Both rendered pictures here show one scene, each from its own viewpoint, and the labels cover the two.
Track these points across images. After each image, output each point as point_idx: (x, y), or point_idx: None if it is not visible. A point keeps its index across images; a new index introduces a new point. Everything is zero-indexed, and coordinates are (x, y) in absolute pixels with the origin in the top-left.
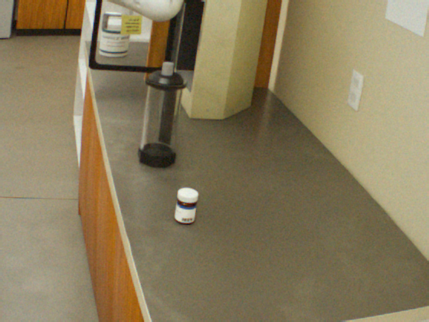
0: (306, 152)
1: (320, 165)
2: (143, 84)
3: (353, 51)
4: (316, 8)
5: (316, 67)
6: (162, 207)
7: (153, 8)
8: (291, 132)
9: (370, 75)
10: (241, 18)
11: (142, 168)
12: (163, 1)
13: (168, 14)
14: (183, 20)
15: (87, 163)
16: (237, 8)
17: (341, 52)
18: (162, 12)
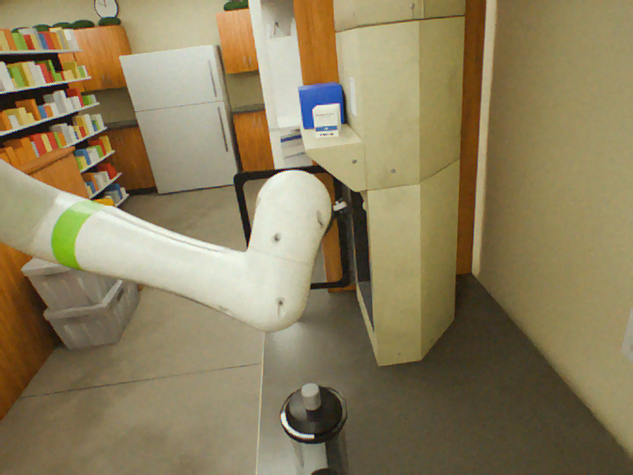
0: (553, 427)
1: (588, 466)
2: (325, 299)
3: (630, 269)
4: (537, 179)
5: (543, 267)
6: None
7: (253, 320)
8: (519, 371)
9: None
10: (425, 235)
11: None
12: (267, 309)
13: (284, 324)
14: (353, 225)
15: None
16: (416, 223)
17: (596, 261)
18: (272, 326)
